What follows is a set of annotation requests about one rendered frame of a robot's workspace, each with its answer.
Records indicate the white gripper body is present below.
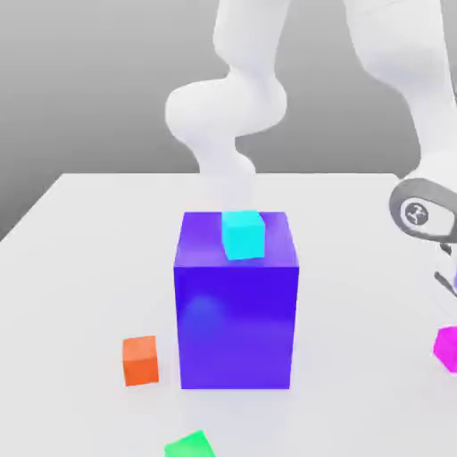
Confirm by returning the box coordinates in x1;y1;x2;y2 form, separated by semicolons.
432;259;457;304

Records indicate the small magenta cube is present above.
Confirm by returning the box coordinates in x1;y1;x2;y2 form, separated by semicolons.
433;325;457;374

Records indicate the small cyan cube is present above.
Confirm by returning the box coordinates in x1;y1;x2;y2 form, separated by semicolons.
220;209;266;261

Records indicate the small green cube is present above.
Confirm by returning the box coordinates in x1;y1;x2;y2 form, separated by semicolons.
163;429;218;457

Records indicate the small orange cube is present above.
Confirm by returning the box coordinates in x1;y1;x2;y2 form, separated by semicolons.
121;334;161;387

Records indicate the large blue box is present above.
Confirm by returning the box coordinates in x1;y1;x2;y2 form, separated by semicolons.
173;211;300;391

